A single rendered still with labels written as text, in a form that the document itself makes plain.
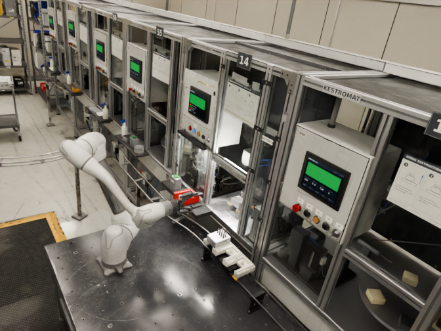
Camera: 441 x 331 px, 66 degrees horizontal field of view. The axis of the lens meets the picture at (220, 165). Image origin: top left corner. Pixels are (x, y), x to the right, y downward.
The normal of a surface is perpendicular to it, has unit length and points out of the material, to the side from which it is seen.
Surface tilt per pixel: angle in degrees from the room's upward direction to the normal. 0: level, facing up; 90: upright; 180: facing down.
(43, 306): 0
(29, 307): 0
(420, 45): 90
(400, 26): 90
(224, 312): 0
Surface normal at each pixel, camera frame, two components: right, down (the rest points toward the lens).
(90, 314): 0.13, -0.89
